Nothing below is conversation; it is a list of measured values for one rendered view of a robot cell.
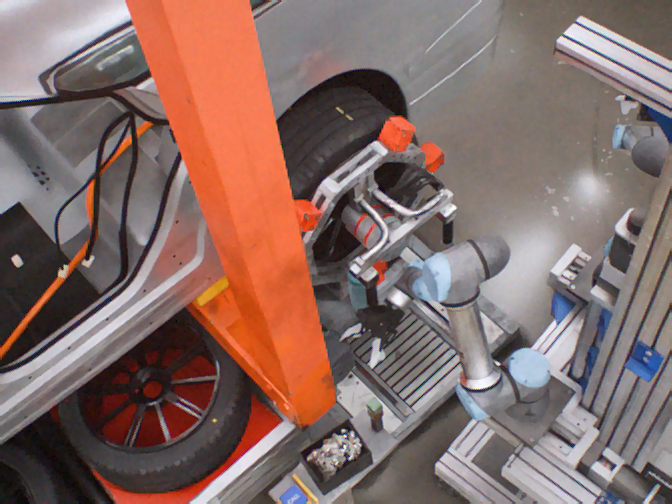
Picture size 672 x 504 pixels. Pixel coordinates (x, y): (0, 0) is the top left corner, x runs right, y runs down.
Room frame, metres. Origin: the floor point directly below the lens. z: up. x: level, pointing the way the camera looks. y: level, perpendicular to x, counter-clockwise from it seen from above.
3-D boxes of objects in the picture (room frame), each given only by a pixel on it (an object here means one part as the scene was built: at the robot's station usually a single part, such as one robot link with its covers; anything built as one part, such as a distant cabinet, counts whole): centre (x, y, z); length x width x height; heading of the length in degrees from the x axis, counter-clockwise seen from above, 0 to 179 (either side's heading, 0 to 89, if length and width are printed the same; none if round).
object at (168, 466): (1.45, 0.71, 0.39); 0.66 x 0.66 x 0.24
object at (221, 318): (1.55, 0.37, 0.69); 0.52 x 0.17 x 0.35; 33
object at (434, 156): (1.93, -0.37, 0.85); 0.09 x 0.08 x 0.07; 123
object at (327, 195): (1.76, -0.11, 0.85); 0.54 x 0.07 x 0.54; 123
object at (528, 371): (1.04, -0.48, 0.98); 0.13 x 0.12 x 0.14; 106
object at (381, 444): (1.05, 0.12, 0.44); 0.43 x 0.17 x 0.03; 123
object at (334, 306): (1.90, -0.02, 0.32); 0.40 x 0.30 x 0.28; 123
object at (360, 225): (1.70, -0.15, 0.85); 0.21 x 0.14 x 0.14; 33
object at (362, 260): (1.60, -0.09, 1.03); 0.19 x 0.18 x 0.11; 33
